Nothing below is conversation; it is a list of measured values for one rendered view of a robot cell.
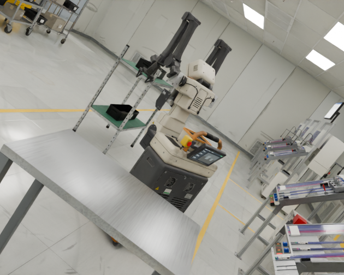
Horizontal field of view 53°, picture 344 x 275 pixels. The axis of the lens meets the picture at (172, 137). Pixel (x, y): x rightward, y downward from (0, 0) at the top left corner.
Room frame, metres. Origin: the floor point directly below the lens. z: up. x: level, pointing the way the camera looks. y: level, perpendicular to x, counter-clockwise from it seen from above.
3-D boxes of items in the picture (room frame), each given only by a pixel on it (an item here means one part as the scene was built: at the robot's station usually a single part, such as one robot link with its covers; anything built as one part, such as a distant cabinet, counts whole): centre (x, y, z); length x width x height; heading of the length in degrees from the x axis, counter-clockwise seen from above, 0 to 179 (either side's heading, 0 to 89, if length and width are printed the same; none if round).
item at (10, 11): (5.84, 3.44, 0.30); 0.30 x 0.23 x 0.18; 10
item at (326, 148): (6.89, -2.40, 0.95); 1.36 x 0.82 x 1.90; 81
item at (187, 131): (2.51, -0.15, 0.87); 0.23 x 0.15 x 0.11; 136
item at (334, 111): (6.91, -2.26, 2.10); 0.58 x 0.14 x 0.41; 171
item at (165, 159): (2.53, -0.13, 0.59); 0.55 x 0.34 x 0.83; 136
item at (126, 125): (3.97, 0.63, 0.55); 0.91 x 0.46 x 1.10; 171
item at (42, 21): (6.80, 3.59, 0.29); 0.40 x 0.30 x 0.14; 171
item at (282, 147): (8.32, -2.62, 0.95); 1.37 x 0.82 x 1.90; 81
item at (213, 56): (3.07, 0.11, 1.40); 0.11 x 0.06 x 0.43; 136
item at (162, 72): (3.99, 0.64, 1.01); 0.57 x 0.17 x 0.11; 172
